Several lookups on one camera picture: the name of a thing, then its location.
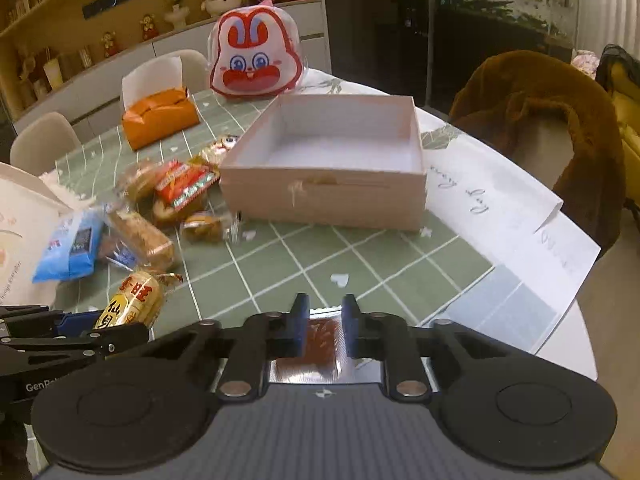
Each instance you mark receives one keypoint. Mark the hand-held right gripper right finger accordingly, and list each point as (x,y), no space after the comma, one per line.
(350,327)

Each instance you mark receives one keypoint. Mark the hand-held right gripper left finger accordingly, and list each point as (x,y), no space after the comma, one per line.
(298,327)

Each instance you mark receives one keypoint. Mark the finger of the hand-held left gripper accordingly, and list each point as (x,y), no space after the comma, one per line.
(80,322)
(120,337)

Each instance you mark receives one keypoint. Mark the clear red print snack packet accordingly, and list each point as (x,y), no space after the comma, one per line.
(320,345)

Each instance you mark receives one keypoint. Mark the yellow rice cracker packet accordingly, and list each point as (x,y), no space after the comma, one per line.
(132,300)

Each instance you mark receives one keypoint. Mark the brown bread slice packet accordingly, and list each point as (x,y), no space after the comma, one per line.
(142,242)

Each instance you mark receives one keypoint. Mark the pink cardboard box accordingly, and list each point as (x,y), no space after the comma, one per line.
(320,200)

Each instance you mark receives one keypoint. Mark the round plain cake packet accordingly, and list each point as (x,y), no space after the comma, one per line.
(137,177)

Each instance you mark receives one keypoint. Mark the green checked tablecloth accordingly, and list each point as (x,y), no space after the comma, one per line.
(350,260)

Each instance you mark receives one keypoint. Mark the blue snack packet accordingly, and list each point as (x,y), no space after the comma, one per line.
(70,250)

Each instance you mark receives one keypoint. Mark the white paper bag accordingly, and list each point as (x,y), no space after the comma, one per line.
(20,240)

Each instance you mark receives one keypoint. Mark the small round cake packet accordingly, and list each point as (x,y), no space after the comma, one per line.
(202,227)

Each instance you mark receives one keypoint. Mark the white dining chair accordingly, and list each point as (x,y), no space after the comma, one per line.
(42,137)
(195,67)

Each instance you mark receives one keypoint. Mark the handwritten white paper sheet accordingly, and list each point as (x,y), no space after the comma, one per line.
(480,185)

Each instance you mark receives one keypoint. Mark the cartoon print snack packet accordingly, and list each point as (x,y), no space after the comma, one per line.
(220,150)

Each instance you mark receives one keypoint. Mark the orange tissue box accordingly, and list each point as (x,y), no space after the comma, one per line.
(160,120)

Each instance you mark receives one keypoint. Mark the small white paper sheet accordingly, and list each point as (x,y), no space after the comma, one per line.
(570,245)

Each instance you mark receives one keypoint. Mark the rabbit face bag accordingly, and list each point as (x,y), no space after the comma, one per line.
(255,55)

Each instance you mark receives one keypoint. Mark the red figurine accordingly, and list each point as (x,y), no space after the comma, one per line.
(149,27)
(110,45)

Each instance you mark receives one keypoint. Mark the brown fur coat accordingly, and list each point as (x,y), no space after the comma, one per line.
(525,90)

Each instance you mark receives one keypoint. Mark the black water dispenser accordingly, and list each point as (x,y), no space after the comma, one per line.
(410,35)

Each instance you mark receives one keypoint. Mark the white low cabinet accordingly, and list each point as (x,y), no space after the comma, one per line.
(200,35)

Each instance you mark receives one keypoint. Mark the white vase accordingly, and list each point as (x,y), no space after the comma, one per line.
(176,15)

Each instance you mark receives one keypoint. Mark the dark wooden cabinet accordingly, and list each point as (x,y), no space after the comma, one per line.
(495,30)

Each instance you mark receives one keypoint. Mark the yellow armchair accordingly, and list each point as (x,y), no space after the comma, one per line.
(627,105)

